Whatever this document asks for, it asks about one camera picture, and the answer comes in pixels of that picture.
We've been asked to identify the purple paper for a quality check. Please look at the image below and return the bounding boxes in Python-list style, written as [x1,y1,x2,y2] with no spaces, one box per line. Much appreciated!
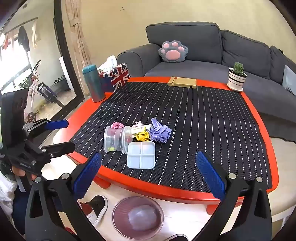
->
[148,118,173,144]

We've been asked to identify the white divided tray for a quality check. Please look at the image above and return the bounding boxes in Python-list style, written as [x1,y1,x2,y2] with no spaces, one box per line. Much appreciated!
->
[127,141,156,169]

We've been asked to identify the wooden phone stand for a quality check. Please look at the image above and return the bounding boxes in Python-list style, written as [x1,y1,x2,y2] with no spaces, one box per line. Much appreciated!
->
[168,76,197,88]

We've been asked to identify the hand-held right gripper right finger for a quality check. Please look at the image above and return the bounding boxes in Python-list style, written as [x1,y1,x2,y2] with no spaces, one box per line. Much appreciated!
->
[193,152,272,241]

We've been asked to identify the grey pink paw cushion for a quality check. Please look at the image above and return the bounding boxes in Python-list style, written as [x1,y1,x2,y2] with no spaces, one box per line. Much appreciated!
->
[158,40,188,62]

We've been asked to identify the white oblong case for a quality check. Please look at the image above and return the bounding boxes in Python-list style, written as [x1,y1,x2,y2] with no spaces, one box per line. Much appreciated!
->
[132,124,153,135]

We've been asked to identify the person's right shoe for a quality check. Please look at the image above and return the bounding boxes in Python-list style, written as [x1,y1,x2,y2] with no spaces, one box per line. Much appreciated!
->
[166,234,189,241]

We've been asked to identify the black striped table mat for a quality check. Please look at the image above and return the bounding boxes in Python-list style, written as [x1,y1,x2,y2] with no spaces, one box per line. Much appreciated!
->
[69,82,277,193]

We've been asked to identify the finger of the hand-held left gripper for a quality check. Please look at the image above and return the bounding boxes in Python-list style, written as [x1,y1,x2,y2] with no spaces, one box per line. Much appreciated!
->
[23,119,69,133]
[41,142,76,158]

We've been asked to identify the white tissue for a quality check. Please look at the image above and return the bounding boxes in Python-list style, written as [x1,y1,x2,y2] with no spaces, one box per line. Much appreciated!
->
[97,56,117,71]

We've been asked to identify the person's left hand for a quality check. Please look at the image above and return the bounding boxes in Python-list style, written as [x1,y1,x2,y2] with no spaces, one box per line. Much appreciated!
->
[11,165,38,182]

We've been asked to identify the person's left forearm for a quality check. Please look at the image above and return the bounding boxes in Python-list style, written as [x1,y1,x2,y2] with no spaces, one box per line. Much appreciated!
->
[0,174,19,217]

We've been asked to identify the clear plastic jar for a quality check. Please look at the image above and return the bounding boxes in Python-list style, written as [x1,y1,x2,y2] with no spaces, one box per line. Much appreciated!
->
[104,126,133,154]

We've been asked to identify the cactus in striped pot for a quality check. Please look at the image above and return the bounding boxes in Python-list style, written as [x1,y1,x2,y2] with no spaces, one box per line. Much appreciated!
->
[227,62,247,93]

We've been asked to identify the pink translucent waste bin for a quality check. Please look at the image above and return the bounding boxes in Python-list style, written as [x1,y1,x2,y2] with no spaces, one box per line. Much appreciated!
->
[112,197,164,239]

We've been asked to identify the light blue cushion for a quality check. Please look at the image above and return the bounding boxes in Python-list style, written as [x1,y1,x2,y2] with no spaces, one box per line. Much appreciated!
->
[282,65,296,95]

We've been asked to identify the yellow paper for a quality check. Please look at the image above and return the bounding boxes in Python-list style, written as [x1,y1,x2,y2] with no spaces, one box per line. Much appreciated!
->
[135,130,151,141]

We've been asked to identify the black framed mirror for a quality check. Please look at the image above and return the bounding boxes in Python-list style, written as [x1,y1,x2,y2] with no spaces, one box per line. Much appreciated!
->
[0,0,85,145]

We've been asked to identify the teal thermos bottle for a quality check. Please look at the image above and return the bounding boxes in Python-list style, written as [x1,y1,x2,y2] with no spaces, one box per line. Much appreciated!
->
[82,65,106,102]

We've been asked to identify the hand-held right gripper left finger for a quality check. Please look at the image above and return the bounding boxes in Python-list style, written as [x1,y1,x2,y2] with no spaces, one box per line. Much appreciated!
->
[25,152,109,241]

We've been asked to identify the grey sofa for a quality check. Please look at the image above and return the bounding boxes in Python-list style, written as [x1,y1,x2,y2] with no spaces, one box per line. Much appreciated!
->
[117,23,296,142]

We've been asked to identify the clear plastic bin bag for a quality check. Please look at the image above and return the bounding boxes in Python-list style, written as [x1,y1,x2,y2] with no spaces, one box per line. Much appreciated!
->
[128,205,160,231]

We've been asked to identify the person's left shoe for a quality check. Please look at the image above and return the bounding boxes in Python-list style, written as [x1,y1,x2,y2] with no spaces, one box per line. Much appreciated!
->
[77,195,108,225]

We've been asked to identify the red table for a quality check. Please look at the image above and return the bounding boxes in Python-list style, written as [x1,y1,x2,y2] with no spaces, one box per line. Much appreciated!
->
[53,76,279,215]

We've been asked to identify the flag print tissue box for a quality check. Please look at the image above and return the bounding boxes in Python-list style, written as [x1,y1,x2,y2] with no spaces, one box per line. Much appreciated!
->
[98,63,130,93]

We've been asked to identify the person's left leg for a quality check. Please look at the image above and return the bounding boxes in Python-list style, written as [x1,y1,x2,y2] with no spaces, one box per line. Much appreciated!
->
[11,192,30,234]

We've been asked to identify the person's shoe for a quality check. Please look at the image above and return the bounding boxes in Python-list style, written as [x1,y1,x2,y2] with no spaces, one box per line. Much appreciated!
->
[77,195,108,225]
[166,234,189,241]

